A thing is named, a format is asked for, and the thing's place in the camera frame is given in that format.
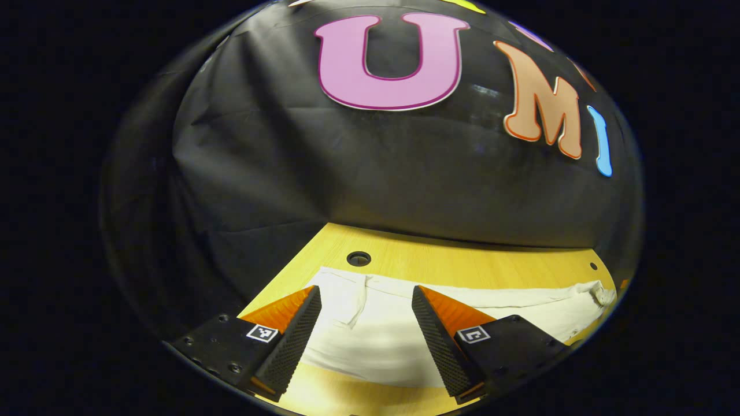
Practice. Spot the white jeans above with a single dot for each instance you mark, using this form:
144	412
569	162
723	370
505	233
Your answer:
376	341

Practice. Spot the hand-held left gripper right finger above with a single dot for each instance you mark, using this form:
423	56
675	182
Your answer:
442	352

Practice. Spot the black backdrop cloth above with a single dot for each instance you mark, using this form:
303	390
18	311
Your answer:
347	173

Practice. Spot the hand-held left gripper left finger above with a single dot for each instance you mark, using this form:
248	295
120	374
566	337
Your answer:
295	346

